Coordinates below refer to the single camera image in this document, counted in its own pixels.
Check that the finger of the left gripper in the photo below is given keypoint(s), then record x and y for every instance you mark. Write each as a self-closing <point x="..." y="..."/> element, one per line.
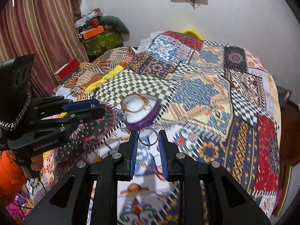
<point x="71" y="121"/>
<point x="79" y="105"/>

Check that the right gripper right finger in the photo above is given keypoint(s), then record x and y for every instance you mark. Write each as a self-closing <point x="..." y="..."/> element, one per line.
<point x="207" y="190"/>

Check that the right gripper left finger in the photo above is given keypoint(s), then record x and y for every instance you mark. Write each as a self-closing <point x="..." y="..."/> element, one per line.
<point x="87" y="194"/>

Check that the purple heart jewelry box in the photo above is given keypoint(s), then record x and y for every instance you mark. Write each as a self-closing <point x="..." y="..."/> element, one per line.
<point x="140" y="110"/>

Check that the red white box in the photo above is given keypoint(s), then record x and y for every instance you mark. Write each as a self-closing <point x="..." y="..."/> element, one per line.
<point x="66" y="71"/>

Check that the brown striped blanket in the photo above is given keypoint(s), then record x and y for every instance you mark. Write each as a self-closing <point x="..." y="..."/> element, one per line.
<point x="90" y="72"/>

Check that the green patterned box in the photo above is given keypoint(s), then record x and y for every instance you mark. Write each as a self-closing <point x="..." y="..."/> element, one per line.
<point x="103" y="42"/>

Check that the yellow cloth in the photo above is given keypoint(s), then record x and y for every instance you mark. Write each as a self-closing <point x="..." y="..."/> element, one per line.
<point x="105" y="78"/>

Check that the brown wooden wardrobe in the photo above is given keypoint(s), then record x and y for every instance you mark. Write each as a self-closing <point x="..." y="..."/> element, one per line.
<point x="289" y="157"/>

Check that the red striped curtain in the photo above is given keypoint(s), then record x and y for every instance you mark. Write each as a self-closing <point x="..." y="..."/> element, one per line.
<point x="45" y="28"/>

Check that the orange shoe box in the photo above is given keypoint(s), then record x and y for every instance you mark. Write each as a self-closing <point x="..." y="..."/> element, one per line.
<point x="93" y="32"/>

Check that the colourful patchwork bedspread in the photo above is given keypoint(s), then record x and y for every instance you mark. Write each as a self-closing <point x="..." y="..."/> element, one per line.
<point x="218" y="103"/>

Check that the grey green pillow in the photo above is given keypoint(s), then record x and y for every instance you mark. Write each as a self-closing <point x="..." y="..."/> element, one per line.
<point x="112" y="22"/>

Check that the dark bag on floor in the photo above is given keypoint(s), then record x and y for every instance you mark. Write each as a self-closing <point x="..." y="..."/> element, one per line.
<point x="283" y="95"/>

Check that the yellow chair back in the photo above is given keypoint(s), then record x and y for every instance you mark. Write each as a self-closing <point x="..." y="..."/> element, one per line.
<point x="192" y="33"/>

